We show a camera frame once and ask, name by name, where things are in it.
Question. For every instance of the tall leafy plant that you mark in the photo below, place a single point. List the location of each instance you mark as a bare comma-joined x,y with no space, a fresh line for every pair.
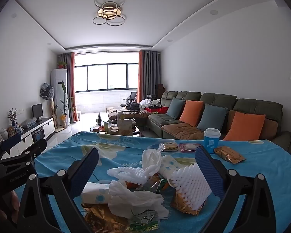
64,106

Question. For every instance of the pile of clothes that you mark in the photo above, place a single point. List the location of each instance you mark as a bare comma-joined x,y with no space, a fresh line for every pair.
148,103

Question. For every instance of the blue floral tablecloth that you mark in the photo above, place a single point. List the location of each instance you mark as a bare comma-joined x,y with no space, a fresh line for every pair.
257,187

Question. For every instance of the framed picture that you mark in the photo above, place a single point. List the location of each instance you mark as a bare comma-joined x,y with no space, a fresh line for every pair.
11,131

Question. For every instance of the white standing air conditioner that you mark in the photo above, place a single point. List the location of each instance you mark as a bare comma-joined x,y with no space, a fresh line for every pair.
58,89

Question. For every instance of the black office chair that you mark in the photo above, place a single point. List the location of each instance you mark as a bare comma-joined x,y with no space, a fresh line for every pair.
133,95

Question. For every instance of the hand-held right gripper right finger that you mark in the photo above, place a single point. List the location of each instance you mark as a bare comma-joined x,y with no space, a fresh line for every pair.
206,160

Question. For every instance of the white blue-dotted pouch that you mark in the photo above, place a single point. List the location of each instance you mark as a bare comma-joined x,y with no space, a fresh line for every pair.
168,166

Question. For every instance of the green sofa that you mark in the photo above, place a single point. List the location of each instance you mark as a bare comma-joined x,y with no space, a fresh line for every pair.
257,106

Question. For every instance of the blue white ceramic bowl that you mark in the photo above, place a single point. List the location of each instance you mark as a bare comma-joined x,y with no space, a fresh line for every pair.
19,129

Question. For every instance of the blue cup with white lid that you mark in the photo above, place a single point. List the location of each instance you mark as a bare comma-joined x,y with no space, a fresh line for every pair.
211,142

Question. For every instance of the crumpled white tissue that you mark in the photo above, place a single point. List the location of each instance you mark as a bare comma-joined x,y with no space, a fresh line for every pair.
151,161
138,199

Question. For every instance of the gold snack wrapper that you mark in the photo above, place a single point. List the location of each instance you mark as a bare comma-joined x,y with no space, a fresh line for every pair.
181,205
101,219

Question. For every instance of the plant in blue vase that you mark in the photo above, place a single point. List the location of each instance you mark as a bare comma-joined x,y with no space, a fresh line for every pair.
12,115

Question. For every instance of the dark coffee table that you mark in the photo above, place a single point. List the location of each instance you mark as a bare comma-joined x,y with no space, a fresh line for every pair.
137,129

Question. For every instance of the white foam fruit net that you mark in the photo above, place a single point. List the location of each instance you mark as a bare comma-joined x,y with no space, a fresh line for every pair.
189,187
125,172

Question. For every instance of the orange pillow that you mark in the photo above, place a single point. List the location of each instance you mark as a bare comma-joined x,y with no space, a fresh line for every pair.
191,112
246,126

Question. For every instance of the pink snack packet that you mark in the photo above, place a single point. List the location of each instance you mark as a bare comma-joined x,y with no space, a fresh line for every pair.
188,146

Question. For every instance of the gold snack packet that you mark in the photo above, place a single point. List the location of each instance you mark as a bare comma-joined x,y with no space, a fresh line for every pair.
229,154

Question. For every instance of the brown sofa mat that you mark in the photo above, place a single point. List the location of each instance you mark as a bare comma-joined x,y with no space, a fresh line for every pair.
184,129

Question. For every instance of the clear plastic snack wrapper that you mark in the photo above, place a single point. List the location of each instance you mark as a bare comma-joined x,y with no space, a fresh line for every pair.
143,222

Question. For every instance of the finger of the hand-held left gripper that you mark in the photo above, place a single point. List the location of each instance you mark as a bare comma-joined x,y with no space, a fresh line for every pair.
37,146
11,142

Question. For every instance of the white ceramic jar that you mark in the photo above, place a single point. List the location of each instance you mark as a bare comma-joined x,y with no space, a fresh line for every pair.
4,133

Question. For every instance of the large window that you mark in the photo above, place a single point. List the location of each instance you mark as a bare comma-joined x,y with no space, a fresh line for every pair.
97,77

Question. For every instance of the person's left hand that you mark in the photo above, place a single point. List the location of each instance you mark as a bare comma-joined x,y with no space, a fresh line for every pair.
14,201

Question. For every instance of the blue pillow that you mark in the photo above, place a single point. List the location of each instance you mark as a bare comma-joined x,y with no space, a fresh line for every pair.
175,108
212,117

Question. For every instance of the brown paper bag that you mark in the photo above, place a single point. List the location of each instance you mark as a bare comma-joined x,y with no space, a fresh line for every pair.
125,127

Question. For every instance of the small potted plant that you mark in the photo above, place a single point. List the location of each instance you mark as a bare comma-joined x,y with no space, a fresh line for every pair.
61,64

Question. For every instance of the grey orange curtain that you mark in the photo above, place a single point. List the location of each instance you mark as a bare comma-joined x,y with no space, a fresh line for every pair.
148,77
69,77

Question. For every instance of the covered standing fan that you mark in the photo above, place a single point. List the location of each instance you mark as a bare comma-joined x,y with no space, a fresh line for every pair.
46,91

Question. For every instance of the black bag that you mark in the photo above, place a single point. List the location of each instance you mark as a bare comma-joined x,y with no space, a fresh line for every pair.
133,106

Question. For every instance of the orange snack wrapper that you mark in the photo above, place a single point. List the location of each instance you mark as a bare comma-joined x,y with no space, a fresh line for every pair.
157,187

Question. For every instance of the clear plastic bag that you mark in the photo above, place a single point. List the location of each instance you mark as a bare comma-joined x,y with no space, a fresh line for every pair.
29,122

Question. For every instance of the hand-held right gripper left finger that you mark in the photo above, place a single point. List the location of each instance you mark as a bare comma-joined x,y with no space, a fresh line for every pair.
87,170

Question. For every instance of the white tissue pack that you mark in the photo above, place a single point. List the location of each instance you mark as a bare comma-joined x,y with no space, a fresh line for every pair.
95,195

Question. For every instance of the white TV cabinet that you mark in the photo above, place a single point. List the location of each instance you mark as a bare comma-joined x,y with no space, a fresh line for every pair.
47,127

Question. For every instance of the black monitor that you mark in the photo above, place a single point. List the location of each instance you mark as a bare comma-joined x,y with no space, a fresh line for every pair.
37,110

